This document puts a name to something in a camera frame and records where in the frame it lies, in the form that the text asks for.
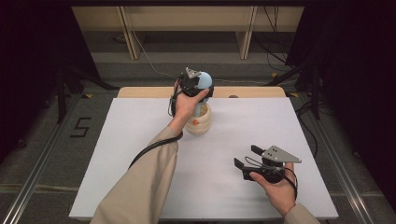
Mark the metal floor rail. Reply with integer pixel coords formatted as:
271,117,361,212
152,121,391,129
0,92,83,224
298,92,377,224

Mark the black hanging cable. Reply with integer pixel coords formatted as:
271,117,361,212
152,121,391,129
251,6,295,74

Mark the black curtain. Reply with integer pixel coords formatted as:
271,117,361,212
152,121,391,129
286,0,396,200
0,0,101,157

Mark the cream duck-shaped holder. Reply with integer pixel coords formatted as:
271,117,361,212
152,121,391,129
183,102,213,135

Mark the black tripod stand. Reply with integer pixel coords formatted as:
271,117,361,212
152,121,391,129
264,59,321,120
55,64,120,124

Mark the beige wooden desk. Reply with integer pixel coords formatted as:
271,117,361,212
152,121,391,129
71,6,305,61

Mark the white floor cable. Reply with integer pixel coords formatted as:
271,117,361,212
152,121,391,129
133,30,270,86

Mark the person's right hand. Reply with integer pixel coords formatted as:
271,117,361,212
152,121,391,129
248,161,299,217

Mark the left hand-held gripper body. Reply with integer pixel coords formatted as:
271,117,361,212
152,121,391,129
177,67,204,97

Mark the white table board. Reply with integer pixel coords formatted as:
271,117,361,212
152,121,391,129
68,97,340,220

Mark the light wooden table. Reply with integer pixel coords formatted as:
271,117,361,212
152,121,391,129
116,86,288,99

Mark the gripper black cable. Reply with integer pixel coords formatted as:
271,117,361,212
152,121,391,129
128,88,185,171
244,155,299,201

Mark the light blue hairbrush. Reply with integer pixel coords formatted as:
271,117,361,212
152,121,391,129
193,71,215,119

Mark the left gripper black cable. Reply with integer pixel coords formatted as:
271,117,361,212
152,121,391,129
128,88,185,171

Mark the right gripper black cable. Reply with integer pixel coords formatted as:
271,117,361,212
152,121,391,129
244,155,299,201

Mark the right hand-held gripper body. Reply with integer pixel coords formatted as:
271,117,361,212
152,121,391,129
246,145,303,185

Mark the person's left hand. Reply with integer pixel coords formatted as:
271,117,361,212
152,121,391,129
169,78,210,132

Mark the black floor cable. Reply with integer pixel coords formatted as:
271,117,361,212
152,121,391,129
295,99,319,158

